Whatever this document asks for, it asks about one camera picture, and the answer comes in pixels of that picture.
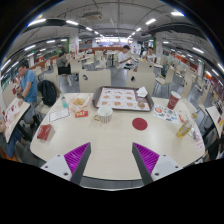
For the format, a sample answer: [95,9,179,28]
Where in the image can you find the beige dining chair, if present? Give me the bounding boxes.
[154,66,176,97]

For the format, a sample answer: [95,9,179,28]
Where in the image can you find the crumpled white napkin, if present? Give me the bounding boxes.
[136,86,149,98]

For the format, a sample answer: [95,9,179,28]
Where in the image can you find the pink white paper slip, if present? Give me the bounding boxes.
[191,128,206,153]

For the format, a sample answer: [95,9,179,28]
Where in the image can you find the small red white packet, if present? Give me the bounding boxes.
[177,111,188,124]

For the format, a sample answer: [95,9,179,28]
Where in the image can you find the orange-white food wrapper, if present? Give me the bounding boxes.
[68,93,93,114]

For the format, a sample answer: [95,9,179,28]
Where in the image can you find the black backpack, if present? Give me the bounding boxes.
[37,79,58,108]

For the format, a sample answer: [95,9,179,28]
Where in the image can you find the patterned mug with gold handle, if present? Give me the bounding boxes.
[93,105,114,124]

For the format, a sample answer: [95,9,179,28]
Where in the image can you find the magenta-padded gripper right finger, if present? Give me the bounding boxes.
[131,142,183,186]

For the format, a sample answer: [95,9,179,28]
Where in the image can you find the beige dining chairs group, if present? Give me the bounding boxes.
[33,49,208,101]

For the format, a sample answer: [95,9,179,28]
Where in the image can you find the red booklet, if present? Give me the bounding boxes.
[36,123,53,141]

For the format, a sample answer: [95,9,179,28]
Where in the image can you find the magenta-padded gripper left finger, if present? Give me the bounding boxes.
[40,142,92,186]

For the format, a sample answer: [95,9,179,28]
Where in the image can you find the red paper cup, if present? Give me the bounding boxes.
[166,90,182,111]

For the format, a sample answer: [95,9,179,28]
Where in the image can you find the colourful printed leaflet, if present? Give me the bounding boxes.
[152,104,181,126]

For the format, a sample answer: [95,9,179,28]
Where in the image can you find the white paper card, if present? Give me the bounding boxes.
[48,107,71,123]

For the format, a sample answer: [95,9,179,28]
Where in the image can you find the beige chair with round hole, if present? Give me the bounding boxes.
[78,68,112,94]
[125,69,156,97]

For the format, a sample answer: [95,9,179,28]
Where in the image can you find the clear amber drink bottle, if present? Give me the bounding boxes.
[175,114,194,139]

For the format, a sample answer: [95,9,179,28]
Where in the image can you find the person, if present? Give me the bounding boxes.
[55,49,72,76]
[142,46,157,64]
[13,59,39,125]
[117,44,135,70]

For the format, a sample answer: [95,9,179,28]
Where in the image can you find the ceiling strip lights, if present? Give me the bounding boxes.
[0,9,224,76]

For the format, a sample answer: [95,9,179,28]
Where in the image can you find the ceiling air conditioner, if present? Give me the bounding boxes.
[81,11,104,22]

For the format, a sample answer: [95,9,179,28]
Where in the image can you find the printed menu sheet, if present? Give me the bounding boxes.
[2,97,31,144]

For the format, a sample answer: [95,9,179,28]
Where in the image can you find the red sauce packet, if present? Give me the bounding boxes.
[74,110,90,119]

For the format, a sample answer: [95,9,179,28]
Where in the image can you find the flat round red coaster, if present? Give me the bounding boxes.
[131,117,149,131]

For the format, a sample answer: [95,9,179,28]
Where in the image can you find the small clear bottle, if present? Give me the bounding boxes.
[60,95,69,109]

